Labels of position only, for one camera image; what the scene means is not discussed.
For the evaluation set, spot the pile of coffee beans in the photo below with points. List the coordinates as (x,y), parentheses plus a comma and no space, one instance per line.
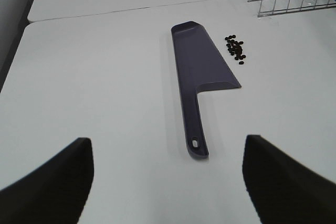
(235,48)

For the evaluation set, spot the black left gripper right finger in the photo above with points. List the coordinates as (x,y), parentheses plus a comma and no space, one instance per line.
(283,190)

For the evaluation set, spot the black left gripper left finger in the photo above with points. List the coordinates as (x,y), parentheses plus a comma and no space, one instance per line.
(55,192)

